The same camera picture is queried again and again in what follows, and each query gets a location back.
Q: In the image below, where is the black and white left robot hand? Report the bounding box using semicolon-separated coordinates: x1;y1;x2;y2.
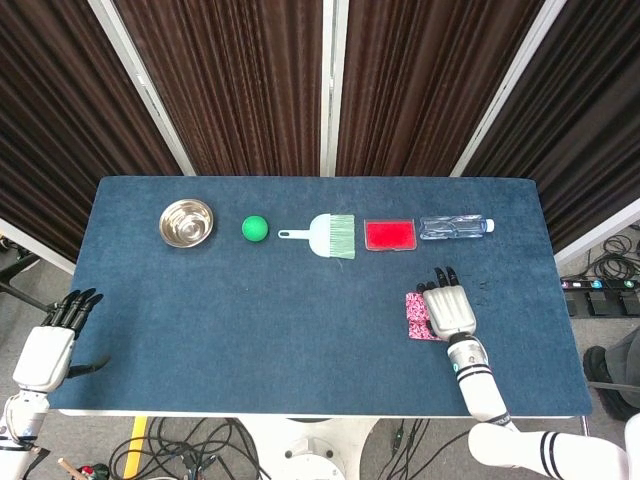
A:
12;288;111;394

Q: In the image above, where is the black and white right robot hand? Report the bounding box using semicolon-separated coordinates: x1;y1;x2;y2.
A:
416;266;478;342

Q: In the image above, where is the black chair base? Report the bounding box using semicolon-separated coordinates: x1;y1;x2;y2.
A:
0;252;56;311

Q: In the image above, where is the clear plastic water bottle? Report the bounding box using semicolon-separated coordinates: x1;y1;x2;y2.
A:
418;214;496;242

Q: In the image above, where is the clear case with red pad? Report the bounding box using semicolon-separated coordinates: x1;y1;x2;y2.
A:
363;218;419;253

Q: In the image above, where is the yellow floor tape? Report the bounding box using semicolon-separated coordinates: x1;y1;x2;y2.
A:
122;417;150;480

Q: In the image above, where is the white brush with green bristles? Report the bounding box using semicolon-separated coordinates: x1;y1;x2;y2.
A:
277;213;357;261

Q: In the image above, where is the black shoe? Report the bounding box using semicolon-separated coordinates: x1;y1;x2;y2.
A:
583;344;640;421

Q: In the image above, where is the white table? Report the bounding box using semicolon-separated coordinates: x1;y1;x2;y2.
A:
57;409;586;419

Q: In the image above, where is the gray trouser leg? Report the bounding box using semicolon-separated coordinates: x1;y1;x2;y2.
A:
604;327;640;386

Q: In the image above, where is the stainless steel bowl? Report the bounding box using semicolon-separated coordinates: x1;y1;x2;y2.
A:
158;198;215;248

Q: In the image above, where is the blue fabric table cover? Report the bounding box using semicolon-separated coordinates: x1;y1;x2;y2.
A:
49;174;594;419

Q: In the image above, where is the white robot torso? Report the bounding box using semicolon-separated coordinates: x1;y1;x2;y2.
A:
238;417;379;480

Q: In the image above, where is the green ball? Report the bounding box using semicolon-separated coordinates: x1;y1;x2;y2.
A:
241;215;270;243

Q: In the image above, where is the brown pleated partition panel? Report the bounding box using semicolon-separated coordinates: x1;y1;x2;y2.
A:
87;0;335;177
0;0;196;274
449;0;640;266
333;0;569;177

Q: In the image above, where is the black floor cable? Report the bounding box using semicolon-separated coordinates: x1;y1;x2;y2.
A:
369;417;474;480
108;417;264;480
587;232;640;281

